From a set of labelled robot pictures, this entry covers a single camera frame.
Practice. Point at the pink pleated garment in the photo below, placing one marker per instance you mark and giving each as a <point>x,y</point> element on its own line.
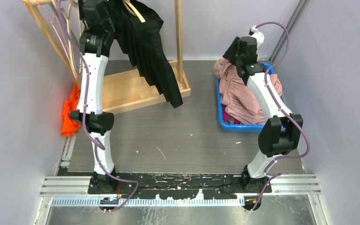
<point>259,85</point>

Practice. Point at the wooden hanger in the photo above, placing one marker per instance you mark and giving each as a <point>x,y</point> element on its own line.
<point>75,66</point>
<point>132,10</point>

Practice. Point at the magenta dress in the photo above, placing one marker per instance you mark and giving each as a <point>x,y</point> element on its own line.
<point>229,119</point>

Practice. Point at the wooden clothes rack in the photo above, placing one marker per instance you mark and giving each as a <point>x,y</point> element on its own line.
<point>124,91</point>

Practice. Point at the black garment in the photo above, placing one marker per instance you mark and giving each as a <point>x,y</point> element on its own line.
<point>142,42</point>

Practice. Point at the aluminium rail frame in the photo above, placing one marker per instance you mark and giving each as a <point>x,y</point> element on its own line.
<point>68,191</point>

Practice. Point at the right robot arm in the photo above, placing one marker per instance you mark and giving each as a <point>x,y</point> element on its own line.
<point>280,134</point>

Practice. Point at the blue plastic bin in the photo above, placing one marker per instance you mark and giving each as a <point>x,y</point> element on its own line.
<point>245,127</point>

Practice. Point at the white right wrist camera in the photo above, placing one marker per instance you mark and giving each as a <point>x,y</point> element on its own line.
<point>255,33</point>

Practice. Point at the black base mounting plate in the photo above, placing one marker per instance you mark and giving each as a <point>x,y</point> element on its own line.
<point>180,186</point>

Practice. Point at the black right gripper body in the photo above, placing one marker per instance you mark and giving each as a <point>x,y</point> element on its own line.
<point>238,59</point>

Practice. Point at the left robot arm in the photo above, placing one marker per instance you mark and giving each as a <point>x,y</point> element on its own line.
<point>95,43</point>

